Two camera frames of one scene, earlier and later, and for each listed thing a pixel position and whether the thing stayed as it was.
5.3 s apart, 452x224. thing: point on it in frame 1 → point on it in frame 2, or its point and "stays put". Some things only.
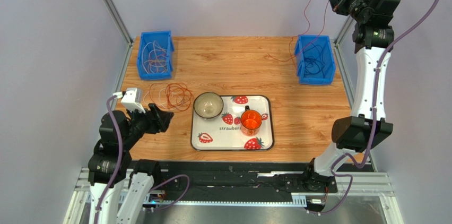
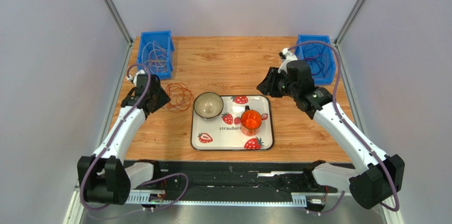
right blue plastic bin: [315, 59] stays put
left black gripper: [161, 121] → [163, 97]
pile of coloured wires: [175, 96] stays put
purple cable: [313, 59] → [327, 58]
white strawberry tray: [224, 133] stays put
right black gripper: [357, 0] → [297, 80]
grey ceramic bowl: [208, 105] stays put
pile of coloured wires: [317, 39] → [327, 66]
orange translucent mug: [251, 121] stays put
